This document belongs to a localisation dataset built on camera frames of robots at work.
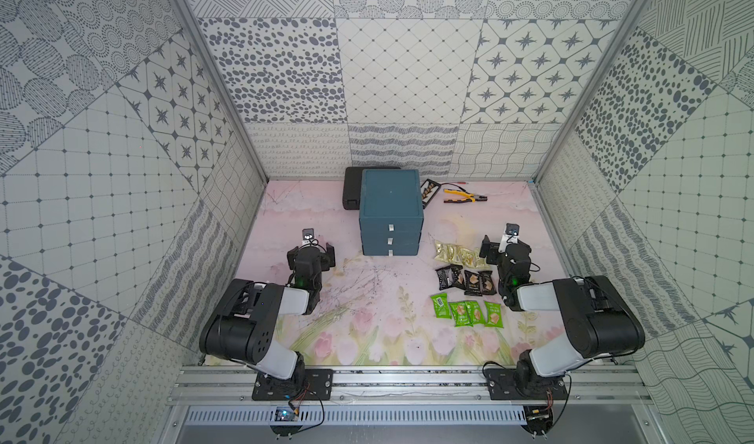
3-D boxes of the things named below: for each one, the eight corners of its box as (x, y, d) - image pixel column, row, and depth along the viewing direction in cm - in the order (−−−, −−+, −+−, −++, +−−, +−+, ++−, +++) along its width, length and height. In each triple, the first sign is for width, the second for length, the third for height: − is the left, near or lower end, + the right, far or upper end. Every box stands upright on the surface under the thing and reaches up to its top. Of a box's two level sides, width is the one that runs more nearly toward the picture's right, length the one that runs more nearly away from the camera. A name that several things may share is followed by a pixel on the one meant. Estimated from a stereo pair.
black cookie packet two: (437, 289, 92) (438, 286, 90) (435, 269, 97) (436, 265, 95) (454, 289, 92) (455, 286, 90) (451, 269, 97) (452, 265, 95)
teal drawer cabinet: (362, 261, 99) (356, 221, 81) (365, 212, 113) (361, 169, 95) (417, 261, 99) (424, 221, 82) (414, 212, 113) (419, 169, 95)
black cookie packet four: (481, 294, 91) (483, 291, 90) (477, 273, 96) (479, 270, 94) (494, 294, 91) (496, 291, 90) (489, 273, 96) (491, 270, 94)
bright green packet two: (470, 326, 86) (472, 323, 84) (466, 303, 90) (468, 300, 88) (483, 326, 86) (485, 323, 84) (478, 303, 90) (480, 300, 88)
